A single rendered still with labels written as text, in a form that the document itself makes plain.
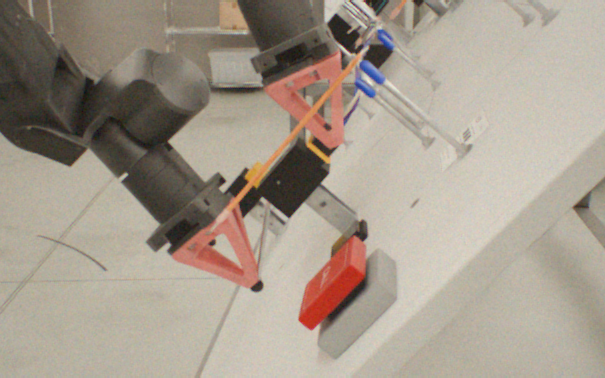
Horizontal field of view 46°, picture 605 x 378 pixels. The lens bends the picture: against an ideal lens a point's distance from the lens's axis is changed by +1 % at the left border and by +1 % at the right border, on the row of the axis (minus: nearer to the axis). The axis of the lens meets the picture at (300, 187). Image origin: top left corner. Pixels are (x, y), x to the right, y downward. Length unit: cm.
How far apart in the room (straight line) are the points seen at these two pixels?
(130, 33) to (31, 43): 777
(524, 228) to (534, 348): 66
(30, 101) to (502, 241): 38
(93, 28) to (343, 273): 808
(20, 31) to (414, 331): 36
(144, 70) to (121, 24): 778
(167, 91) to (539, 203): 32
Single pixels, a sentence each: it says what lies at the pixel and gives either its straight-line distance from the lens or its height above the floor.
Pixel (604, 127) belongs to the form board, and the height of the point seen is 121.
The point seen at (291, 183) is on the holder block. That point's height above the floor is 111.
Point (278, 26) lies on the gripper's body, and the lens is 60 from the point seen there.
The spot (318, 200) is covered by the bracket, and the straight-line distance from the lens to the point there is 64.
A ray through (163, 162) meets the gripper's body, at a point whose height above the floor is 113.
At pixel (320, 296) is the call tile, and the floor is 110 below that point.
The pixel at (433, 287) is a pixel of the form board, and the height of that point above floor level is 113.
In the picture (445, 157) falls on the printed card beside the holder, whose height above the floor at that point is 115.
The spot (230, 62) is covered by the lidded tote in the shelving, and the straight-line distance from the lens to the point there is 770.
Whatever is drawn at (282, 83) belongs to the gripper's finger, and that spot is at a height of 120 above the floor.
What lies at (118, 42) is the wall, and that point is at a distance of 840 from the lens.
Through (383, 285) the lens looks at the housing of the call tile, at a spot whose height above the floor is 111.
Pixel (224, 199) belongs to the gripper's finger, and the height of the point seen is 109.
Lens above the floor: 129
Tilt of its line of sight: 17 degrees down
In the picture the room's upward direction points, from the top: 1 degrees counter-clockwise
